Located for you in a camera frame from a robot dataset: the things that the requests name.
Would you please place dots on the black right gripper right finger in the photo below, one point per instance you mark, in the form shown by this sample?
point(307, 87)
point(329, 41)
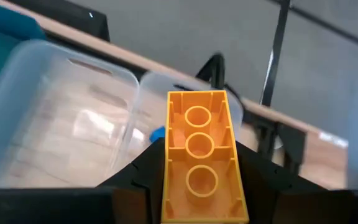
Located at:
point(291, 205)

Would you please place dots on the black aluminium table frame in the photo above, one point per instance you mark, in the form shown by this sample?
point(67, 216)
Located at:
point(73, 18)

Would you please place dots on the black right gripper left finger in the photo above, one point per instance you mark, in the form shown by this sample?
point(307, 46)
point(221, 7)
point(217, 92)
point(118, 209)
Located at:
point(73, 207)

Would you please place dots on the clear plastic bin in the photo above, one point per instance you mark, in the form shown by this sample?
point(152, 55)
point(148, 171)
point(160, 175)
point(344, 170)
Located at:
point(57, 130)
point(154, 93)

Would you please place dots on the long yellow toy brick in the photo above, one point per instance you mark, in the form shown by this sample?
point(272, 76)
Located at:
point(200, 193)

